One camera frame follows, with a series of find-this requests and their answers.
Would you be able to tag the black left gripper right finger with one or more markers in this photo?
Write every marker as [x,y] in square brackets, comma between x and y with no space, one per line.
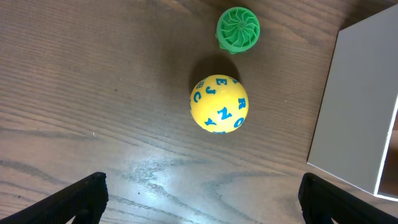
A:
[323,202]

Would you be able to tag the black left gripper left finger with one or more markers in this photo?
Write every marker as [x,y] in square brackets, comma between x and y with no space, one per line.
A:
[82,202]

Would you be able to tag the white cardboard box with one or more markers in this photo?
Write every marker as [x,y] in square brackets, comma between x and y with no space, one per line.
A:
[355,138]

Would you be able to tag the yellow ball with blue letters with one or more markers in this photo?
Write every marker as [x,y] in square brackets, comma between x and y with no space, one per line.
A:
[219,104]

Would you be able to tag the green plastic turbine wheel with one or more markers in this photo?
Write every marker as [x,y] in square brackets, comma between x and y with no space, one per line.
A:
[237,30]

